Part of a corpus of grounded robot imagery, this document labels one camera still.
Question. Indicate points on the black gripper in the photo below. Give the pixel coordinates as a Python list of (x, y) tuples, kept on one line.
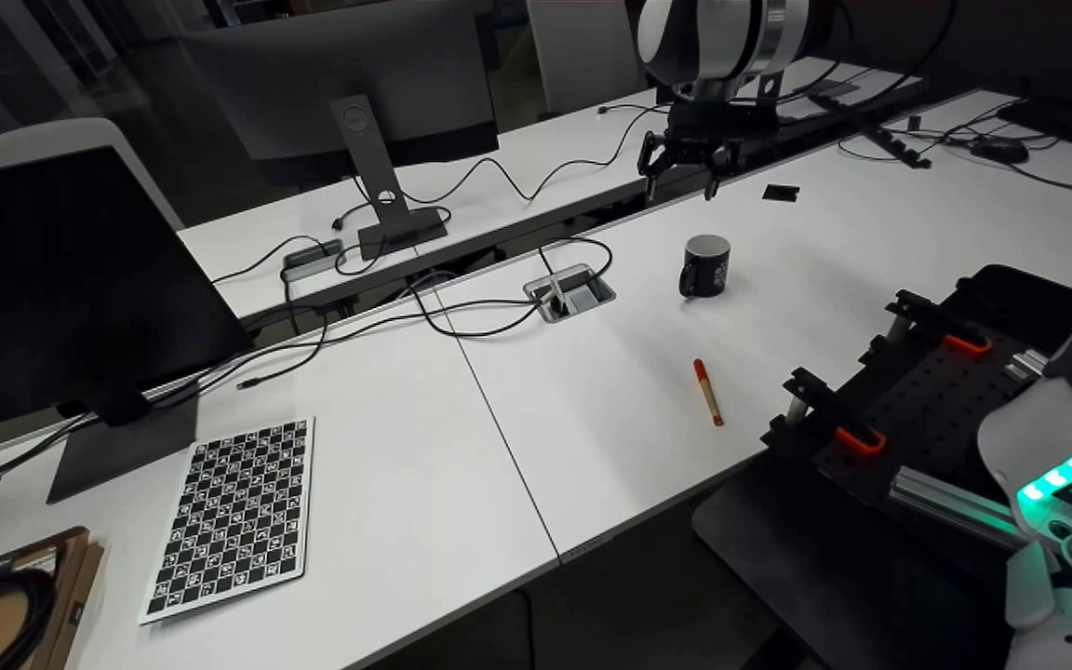
[(702, 124)]

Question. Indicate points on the dark grey mug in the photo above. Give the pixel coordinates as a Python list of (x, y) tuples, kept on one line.
[(706, 267)]

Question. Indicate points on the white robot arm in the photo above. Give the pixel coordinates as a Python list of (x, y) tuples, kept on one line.
[(722, 40)]

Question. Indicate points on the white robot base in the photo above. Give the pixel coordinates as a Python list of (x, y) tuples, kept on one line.
[(1060, 422)]

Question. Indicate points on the black square pad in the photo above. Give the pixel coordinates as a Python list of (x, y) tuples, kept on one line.
[(782, 194)]

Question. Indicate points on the grey table power socket box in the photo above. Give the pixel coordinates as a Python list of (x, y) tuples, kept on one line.
[(568, 297)]

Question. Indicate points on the red and tan marker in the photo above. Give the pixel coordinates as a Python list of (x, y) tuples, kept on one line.
[(709, 397)]

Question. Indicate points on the black power adapter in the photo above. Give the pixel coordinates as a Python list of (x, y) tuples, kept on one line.
[(1000, 151)]

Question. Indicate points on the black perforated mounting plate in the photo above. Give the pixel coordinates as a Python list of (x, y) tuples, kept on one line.
[(931, 412)]

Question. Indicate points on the grey monitor with grey stand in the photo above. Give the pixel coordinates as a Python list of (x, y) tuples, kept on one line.
[(314, 75)]

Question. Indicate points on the grey docking hub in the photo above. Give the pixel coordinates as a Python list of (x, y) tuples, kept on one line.
[(314, 260)]

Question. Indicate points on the black robot cart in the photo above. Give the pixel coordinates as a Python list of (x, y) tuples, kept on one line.
[(810, 581)]

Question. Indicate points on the checkerboard calibration board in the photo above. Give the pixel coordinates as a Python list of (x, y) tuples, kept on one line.
[(233, 514)]

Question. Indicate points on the black monitor with flat base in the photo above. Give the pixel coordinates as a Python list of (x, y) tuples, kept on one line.
[(65, 285)]

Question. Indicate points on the brown wooden tray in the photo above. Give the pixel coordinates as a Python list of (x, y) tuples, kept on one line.
[(71, 581)]

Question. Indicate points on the aluminium profile rail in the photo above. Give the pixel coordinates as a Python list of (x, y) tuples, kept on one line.
[(948, 504)]

